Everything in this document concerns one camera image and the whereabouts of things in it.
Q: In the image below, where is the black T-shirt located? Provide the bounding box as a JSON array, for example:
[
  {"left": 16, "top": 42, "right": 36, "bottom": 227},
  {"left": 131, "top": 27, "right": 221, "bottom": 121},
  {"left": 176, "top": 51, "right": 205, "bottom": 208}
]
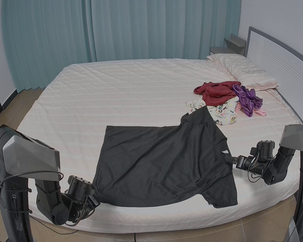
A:
[{"left": 93, "top": 107, "right": 238, "bottom": 209}]

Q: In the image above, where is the bed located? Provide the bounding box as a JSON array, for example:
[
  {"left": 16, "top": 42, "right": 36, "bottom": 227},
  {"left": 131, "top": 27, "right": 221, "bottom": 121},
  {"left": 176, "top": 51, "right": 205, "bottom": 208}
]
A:
[{"left": 14, "top": 27, "right": 303, "bottom": 236}]

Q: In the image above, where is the pink garment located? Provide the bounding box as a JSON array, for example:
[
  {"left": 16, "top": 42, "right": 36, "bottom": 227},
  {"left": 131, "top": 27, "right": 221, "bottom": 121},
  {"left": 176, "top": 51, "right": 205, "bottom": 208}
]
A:
[{"left": 233, "top": 102, "right": 267, "bottom": 117}]

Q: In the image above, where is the black cable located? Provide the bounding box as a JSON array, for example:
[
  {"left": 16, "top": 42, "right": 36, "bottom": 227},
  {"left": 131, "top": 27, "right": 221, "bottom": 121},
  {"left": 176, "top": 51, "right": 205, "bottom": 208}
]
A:
[{"left": 1, "top": 170, "right": 64, "bottom": 186}]

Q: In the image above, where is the blue-green curtain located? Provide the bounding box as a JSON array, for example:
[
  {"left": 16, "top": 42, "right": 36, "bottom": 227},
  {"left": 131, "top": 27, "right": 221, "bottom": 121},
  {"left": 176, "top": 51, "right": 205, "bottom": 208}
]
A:
[
  {"left": 90, "top": 0, "right": 243, "bottom": 62},
  {"left": 1, "top": 0, "right": 97, "bottom": 93}
]

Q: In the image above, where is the grey bedside table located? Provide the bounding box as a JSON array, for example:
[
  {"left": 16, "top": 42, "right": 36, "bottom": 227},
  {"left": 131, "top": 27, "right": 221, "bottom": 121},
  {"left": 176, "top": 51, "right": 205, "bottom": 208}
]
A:
[{"left": 210, "top": 33, "right": 246, "bottom": 57}]

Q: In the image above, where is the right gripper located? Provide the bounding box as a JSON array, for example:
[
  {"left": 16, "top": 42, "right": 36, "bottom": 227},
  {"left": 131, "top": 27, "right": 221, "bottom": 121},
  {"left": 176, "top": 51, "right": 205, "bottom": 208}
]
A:
[{"left": 226, "top": 155, "right": 264, "bottom": 173}]

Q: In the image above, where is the white printed garment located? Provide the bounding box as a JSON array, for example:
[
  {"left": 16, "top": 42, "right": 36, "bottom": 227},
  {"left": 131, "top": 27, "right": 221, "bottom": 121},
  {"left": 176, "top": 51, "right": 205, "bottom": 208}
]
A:
[{"left": 186, "top": 97, "right": 237, "bottom": 126}]

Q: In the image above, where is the purple garment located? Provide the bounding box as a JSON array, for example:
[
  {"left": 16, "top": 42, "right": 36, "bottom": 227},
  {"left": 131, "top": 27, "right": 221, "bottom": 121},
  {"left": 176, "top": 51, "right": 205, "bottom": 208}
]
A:
[{"left": 232, "top": 84, "right": 263, "bottom": 117}]

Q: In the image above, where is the cream pillow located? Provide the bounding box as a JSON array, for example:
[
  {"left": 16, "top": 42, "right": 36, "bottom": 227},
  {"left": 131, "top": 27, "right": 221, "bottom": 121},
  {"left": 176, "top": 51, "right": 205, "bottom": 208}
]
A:
[{"left": 206, "top": 53, "right": 279, "bottom": 91}]

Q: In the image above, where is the dark red garment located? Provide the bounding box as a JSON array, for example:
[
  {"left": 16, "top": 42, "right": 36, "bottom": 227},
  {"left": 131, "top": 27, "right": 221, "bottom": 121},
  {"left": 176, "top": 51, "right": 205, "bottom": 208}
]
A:
[{"left": 194, "top": 81, "right": 243, "bottom": 107}]

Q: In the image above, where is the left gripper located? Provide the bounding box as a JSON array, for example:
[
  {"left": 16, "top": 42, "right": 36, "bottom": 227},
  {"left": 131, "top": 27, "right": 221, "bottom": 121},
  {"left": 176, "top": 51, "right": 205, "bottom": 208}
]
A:
[{"left": 74, "top": 194, "right": 100, "bottom": 219}]

